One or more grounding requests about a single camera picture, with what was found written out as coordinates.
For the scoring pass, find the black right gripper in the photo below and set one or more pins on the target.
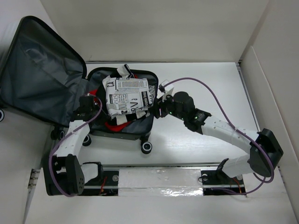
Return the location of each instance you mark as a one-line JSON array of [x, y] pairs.
[[160, 105]]

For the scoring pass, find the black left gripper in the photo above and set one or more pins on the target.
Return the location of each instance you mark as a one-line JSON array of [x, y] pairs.
[[96, 106]]

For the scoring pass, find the red shorts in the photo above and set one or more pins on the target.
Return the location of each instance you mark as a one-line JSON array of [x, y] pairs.
[[114, 127]]

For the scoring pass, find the black white striped towel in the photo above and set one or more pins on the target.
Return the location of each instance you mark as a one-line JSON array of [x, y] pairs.
[[128, 97]]

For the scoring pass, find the newspaper print cloth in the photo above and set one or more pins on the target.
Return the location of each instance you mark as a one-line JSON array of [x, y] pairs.
[[126, 95]]

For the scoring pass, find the black suitcase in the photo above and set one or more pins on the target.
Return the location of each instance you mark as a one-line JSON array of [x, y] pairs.
[[43, 76]]

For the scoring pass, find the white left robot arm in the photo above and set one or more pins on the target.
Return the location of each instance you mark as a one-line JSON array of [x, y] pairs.
[[63, 173]]

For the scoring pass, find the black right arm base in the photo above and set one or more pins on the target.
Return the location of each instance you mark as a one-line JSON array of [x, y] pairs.
[[217, 183]]

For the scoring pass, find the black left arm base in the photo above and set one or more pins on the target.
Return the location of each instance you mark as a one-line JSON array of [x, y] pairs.
[[107, 185]]

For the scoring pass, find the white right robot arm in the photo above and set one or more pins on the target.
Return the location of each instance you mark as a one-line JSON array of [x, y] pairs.
[[263, 152]]

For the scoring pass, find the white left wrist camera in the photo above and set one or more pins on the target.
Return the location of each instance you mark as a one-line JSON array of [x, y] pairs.
[[90, 95]]

